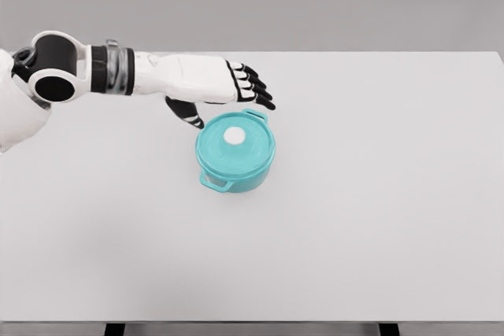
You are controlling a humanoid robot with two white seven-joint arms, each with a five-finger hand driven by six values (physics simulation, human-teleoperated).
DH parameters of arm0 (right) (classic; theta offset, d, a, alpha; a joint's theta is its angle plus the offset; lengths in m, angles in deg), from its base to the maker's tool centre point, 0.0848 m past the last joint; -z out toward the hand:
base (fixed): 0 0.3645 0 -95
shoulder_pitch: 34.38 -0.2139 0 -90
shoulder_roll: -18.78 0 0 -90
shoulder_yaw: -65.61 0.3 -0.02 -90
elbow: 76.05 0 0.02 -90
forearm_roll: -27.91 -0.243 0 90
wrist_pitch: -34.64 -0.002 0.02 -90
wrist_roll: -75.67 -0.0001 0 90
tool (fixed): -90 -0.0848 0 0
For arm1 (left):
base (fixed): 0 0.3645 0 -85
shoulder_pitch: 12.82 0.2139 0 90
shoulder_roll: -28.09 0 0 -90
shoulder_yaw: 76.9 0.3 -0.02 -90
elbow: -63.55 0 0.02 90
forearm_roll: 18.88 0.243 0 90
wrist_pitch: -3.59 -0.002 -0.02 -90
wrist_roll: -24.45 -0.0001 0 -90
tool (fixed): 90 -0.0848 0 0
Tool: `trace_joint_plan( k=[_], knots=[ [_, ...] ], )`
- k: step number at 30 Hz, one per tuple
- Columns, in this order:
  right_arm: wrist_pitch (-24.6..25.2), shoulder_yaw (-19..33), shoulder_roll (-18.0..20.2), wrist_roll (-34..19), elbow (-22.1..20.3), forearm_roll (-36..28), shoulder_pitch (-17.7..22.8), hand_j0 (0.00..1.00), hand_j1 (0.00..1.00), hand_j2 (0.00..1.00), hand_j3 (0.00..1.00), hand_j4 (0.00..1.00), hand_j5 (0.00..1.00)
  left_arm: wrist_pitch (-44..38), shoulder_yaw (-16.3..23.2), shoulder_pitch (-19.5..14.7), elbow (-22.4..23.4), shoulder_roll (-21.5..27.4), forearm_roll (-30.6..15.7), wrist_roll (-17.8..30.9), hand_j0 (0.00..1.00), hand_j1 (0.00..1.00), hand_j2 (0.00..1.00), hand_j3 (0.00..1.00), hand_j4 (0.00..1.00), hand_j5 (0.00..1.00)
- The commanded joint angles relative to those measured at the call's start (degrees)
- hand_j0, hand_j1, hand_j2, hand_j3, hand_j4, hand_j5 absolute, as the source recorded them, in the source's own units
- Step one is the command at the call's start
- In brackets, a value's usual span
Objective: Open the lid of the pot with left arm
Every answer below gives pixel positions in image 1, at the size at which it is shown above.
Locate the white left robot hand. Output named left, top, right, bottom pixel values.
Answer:
left=164, top=54, right=276, bottom=131

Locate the teal pot lid white knob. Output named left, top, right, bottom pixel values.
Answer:
left=195, top=112, right=276, bottom=180

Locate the teal pot with handles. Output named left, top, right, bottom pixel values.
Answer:
left=195, top=108, right=276, bottom=194

